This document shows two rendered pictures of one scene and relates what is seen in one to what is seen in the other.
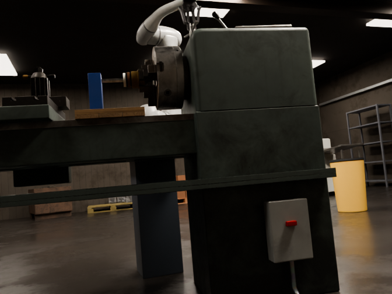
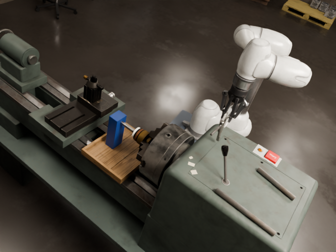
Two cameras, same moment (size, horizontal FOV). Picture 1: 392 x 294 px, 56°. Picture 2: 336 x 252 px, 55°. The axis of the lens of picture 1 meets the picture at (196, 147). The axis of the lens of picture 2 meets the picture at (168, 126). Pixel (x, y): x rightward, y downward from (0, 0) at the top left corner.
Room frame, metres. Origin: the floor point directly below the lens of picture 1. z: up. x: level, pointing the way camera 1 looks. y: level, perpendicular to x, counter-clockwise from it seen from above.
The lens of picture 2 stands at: (0.82, -0.53, 2.30)
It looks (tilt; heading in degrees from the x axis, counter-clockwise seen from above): 41 degrees down; 35
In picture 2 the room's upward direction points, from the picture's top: 17 degrees clockwise
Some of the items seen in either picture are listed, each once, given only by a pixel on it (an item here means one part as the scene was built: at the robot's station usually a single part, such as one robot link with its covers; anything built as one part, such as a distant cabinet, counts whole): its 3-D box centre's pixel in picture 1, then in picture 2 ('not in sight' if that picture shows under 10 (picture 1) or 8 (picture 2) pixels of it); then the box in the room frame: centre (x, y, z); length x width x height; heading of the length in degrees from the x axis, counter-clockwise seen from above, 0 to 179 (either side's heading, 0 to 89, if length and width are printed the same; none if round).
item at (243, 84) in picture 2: not in sight; (243, 79); (1.97, -0.03, 1.61); 0.09 x 0.09 x 0.06
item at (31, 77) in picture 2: not in sight; (19, 59); (1.59, 1.31, 1.01); 0.30 x 0.20 x 0.29; 100
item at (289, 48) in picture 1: (240, 80); (231, 199); (1.91, -0.26, 1.06); 0.59 x 0.48 x 0.39; 100
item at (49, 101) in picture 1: (37, 111); (83, 111); (1.71, 0.74, 0.95); 0.43 x 0.18 x 0.04; 10
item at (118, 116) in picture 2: (96, 97); (115, 130); (1.75, 0.46, 1.00); 0.08 x 0.06 x 0.23; 10
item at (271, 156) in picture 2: not in sight; (271, 157); (2.11, -0.27, 1.26); 0.06 x 0.06 x 0.02; 10
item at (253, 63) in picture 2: not in sight; (257, 58); (1.97, -0.04, 1.72); 0.13 x 0.11 x 0.16; 125
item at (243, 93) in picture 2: (189, 3); (237, 93); (1.97, -0.03, 1.54); 0.08 x 0.07 x 0.09; 101
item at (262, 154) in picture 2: not in sight; (264, 158); (2.11, -0.25, 1.23); 0.13 x 0.08 x 0.06; 100
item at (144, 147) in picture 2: (150, 72); (144, 153); (1.71, 0.18, 1.09); 0.12 x 0.11 x 0.05; 11
